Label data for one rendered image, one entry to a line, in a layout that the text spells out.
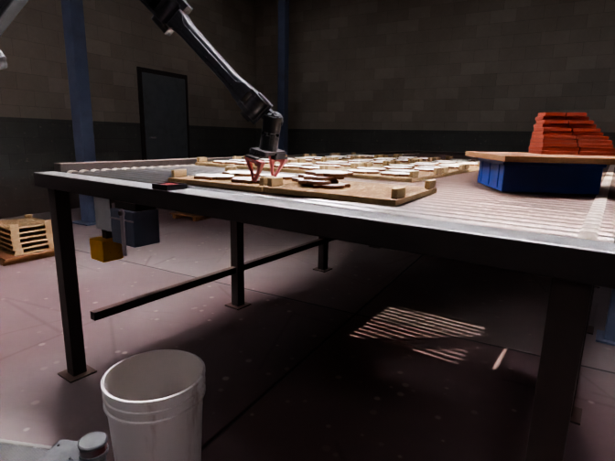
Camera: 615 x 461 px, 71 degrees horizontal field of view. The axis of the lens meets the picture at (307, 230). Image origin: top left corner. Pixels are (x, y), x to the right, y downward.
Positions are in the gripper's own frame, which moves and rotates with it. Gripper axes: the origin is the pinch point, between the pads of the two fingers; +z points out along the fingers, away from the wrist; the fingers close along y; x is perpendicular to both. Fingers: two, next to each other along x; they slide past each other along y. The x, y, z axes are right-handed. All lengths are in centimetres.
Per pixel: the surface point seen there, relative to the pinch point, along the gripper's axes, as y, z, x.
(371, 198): 8.8, -6.8, 41.2
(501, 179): -44, -12, 63
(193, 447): 34, 78, 14
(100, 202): 21, 23, -56
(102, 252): 24, 40, -49
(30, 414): 46, 109, -62
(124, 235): 25, 28, -36
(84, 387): 23, 110, -63
